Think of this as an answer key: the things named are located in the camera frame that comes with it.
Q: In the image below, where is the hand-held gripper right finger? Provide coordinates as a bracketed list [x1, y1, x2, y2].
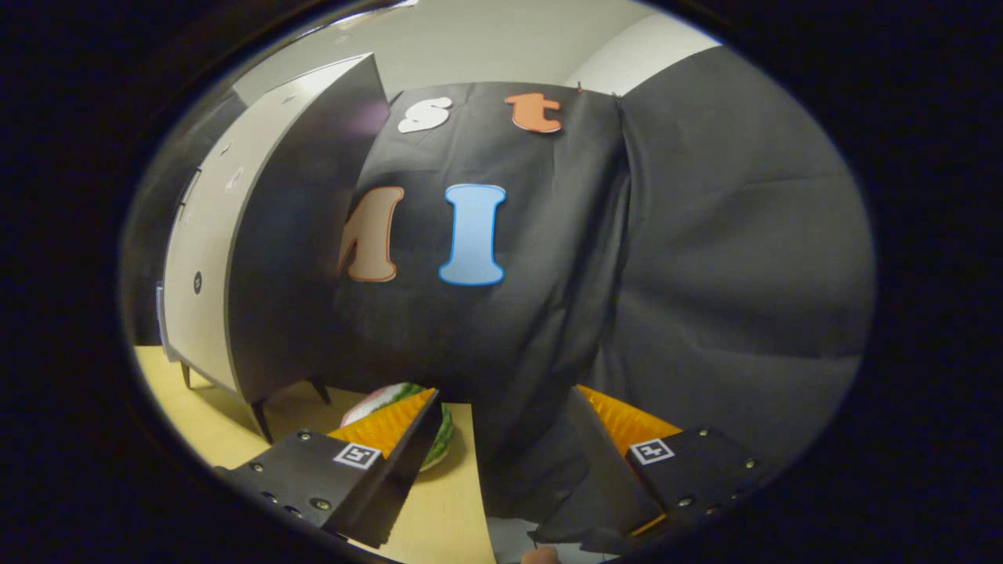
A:
[566, 384, 765, 541]

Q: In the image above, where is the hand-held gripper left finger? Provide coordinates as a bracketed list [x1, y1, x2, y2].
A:
[215, 388, 442, 549]

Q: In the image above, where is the dark grey shoe cabinet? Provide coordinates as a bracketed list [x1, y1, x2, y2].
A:
[157, 53, 390, 443]

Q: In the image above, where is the watermelon slice toy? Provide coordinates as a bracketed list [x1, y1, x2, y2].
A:
[339, 382, 455, 473]

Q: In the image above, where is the black backdrop cloth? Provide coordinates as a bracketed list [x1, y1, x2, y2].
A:
[121, 43, 877, 549]

